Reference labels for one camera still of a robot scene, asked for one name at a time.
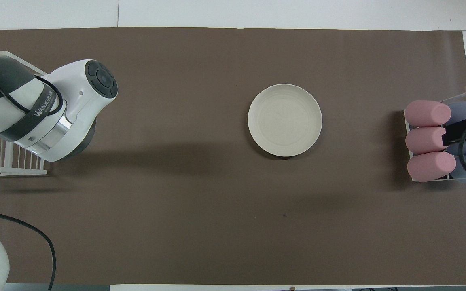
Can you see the pink plastic cup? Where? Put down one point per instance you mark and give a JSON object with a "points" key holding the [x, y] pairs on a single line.
{"points": [[423, 140], [427, 113], [427, 166]]}

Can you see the brown table mat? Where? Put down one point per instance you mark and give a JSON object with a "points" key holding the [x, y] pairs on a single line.
{"points": [[217, 202]]}

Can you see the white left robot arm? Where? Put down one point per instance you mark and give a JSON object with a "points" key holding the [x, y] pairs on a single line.
{"points": [[75, 105]]}

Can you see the cream round plate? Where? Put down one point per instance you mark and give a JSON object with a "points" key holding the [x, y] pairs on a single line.
{"points": [[284, 120]]}

